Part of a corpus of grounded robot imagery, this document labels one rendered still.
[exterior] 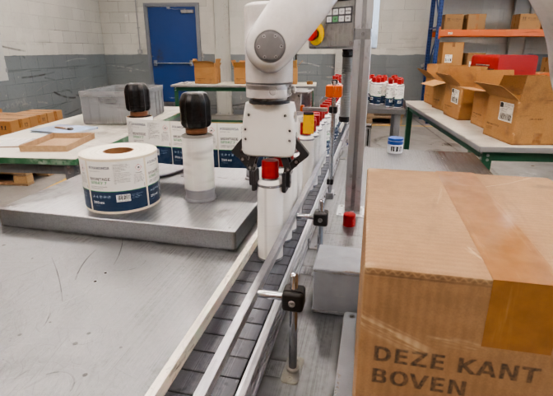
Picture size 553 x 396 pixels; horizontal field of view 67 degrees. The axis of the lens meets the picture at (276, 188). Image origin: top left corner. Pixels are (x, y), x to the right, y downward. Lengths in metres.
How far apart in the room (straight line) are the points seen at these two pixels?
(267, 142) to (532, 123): 2.10
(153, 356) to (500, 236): 0.52
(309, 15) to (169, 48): 8.52
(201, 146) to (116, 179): 0.23
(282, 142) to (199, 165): 0.43
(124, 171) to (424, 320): 0.89
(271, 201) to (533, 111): 2.08
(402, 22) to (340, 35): 7.67
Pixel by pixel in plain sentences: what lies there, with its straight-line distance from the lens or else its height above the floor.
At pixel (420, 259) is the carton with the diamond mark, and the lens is 0.36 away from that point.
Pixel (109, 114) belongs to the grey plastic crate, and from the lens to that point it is 3.06.
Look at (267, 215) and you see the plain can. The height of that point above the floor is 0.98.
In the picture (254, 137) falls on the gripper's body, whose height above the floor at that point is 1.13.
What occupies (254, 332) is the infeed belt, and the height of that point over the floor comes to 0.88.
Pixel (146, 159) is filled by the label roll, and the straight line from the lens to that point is 1.14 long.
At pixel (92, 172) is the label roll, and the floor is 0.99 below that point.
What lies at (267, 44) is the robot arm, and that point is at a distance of 0.65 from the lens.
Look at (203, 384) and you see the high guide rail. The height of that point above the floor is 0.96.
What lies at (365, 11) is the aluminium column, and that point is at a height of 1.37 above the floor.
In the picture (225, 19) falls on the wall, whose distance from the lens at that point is 8.84.
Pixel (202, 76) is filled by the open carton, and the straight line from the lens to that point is 6.79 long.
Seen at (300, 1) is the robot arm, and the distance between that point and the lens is 0.66.
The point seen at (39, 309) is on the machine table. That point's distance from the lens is 0.91.
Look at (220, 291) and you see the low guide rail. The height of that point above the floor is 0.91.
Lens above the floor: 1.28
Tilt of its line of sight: 18 degrees down
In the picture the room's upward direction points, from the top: straight up
